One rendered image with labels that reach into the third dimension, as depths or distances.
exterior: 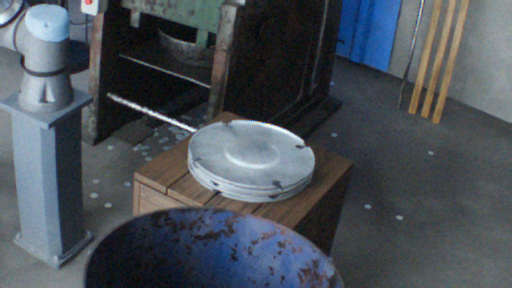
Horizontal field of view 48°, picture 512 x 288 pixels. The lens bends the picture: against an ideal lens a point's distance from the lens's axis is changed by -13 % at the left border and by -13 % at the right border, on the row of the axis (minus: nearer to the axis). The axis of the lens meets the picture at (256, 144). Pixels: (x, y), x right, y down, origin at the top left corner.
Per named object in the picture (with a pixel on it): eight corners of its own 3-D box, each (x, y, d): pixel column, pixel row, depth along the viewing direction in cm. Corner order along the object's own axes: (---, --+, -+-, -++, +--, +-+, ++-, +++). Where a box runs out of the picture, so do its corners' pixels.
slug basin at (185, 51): (218, 84, 200) (222, 54, 195) (134, 54, 212) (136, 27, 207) (271, 54, 226) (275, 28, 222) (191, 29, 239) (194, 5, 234)
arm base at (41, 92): (47, 119, 140) (47, 80, 135) (7, 101, 145) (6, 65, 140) (85, 96, 152) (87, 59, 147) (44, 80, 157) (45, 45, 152)
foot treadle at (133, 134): (132, 160, 193) (133, 145, 191) (108, 148, 197) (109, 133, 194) (232, 95, 240) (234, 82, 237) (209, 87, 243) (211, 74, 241)
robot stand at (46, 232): (58, 270, 160) (47, 124, 138) (12, 242, 166) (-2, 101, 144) (95, 238, 175) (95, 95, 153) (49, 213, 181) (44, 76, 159)
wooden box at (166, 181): (258, 346, 148) (282, 240, 131) (132, 282, 162) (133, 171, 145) (326, 265, 180) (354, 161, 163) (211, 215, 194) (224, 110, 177)
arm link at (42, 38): (44, 76, 137) (46, 22, 130) (11, 62, 142) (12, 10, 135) (78, 60, 146) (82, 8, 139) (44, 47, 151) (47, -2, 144)
